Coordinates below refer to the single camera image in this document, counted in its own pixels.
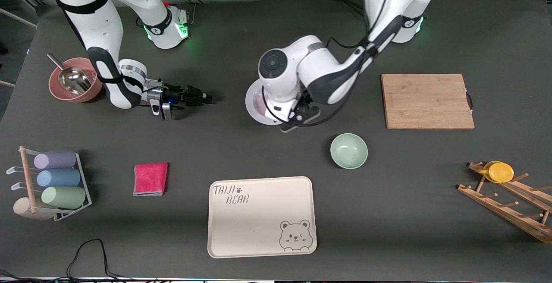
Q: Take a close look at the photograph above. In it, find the pale green bowl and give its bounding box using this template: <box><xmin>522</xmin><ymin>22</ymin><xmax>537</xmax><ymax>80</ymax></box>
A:
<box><xmin>330</xmin><ymin>133</ymin><xmax>368</xmax><ymax>170</ymax></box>

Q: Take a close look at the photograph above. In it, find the yellow cup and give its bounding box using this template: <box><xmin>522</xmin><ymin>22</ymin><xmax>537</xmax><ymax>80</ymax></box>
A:
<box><xmin>483</xmin><ymin>161</ymin><xmax>514</xmax><ymax>183</ymax></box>

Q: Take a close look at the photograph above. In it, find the blue cup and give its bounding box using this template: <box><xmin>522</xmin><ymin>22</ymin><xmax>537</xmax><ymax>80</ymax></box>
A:
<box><xmin>36</xmin><ymin>169</ymin><xmax>81</xmax><ymax>188</ymax></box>

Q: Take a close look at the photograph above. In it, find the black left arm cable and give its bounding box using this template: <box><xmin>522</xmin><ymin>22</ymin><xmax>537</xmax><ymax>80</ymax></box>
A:
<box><xmin>261</xmin><ymin>0</ymin><xmax>389</xmax><ymax>128</ymax></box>

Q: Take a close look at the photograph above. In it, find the cream tray with bear print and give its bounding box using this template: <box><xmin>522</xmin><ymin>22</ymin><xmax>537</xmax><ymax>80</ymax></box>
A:
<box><xmin>207</xmin><ymin>176</ymin><xmax>317</xmax><ymax>259</ymax></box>

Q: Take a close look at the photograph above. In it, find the wooden cutting board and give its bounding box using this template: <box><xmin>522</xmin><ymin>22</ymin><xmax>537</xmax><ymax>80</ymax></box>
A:
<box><xmin>381</xmin><ymin>74</ymin><xmax>475</xmax><ymax>130</ymax></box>

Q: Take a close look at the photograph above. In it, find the metal scoop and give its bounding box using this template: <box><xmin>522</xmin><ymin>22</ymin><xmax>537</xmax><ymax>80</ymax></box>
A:
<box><xmin>47</xmin><ymin>53</ymin><xmax>92</xmax><ymax>94</ymax></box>

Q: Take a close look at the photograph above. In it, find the pink bowl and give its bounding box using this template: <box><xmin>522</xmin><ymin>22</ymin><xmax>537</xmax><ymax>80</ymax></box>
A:
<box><xmin>48</xmin><ymin>58</ymin><xmax>104</xmax><ymax>103</ymax></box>

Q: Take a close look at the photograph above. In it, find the black looped cable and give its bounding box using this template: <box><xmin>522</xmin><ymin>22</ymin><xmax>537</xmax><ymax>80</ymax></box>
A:
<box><xmin>66</xmin><ymin>239</ymin><xmax>130</xmax><ymax>280</ymax></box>

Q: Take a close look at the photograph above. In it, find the pale lavender round plate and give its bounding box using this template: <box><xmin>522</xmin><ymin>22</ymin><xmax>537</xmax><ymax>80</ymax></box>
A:
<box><xmin>245</xmin><ymin>78</ymin><xmax>285</xmax><ymax>126</ymax></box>

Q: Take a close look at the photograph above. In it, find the green cup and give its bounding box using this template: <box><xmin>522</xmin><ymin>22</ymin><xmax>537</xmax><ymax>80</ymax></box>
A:
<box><xmin>41</xmin><ymin>186</ymin><xmax>86</xmax><ymax>210</ymax></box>

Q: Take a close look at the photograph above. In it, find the wooden peg rack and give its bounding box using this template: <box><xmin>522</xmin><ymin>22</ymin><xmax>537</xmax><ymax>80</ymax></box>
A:
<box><xmin>457</xmin><ymin>161</ymin><xmax>552</xmax><ymax>244</ymax></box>

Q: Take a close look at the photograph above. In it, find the beige cup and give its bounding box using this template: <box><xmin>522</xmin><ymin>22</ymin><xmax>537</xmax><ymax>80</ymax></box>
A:
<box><xmin>13</xmin><ymin>197</ymin><xmax>54</xmax><ymax>221</ymax></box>

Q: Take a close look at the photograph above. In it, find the pink folded cloth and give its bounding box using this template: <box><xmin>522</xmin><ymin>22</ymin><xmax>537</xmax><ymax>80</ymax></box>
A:
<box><xmin>133</xmin><ymin>162</ymin><xmax>169</xmax><ymax>197</ymax></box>

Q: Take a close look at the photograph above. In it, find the black left base cable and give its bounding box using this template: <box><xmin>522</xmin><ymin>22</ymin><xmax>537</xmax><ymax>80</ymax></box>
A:
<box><xmin>326</xmin><ymin>0</ymin><xmax>367</xmax><ymax>16</ymax></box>

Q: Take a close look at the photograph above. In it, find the purple cup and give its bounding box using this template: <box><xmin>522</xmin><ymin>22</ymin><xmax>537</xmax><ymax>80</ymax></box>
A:
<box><xmin>34</xmin><ymin>151</ymin><xmax>77</xmax><ymax>170</ymax></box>

